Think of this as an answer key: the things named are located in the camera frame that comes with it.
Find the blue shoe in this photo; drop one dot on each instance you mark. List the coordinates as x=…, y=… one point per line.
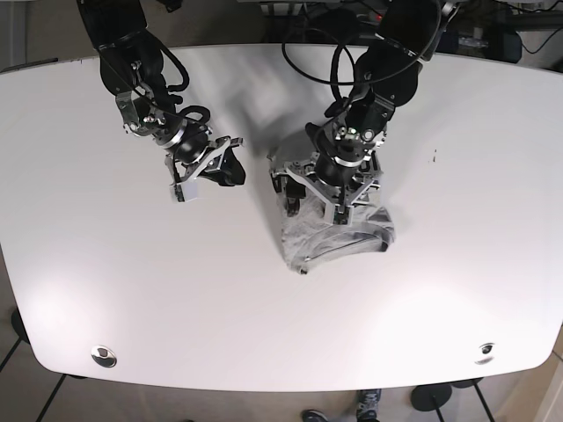
x=367, y=405
x=313, y=416

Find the grey T-shirt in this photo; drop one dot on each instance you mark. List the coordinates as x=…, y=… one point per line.
x=315, y=227

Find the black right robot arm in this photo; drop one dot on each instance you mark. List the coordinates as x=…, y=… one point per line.
x=146, y=80

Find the silver table grommet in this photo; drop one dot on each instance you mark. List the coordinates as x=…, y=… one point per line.
x=103, y=356
x=485, y=354

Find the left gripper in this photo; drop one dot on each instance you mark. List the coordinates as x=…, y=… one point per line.
x=339, y=167

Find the black round stand base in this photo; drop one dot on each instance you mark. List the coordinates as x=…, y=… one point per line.
x=432, y=397

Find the left silver table grommet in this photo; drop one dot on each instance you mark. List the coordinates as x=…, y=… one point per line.
x=103, y=356

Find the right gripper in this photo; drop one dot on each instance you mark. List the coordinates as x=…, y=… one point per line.
x=186, y=139

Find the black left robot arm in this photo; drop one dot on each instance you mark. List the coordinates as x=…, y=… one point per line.
x=386, y=75

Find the right silver table grommet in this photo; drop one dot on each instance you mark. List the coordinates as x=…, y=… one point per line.
x=485, y=354

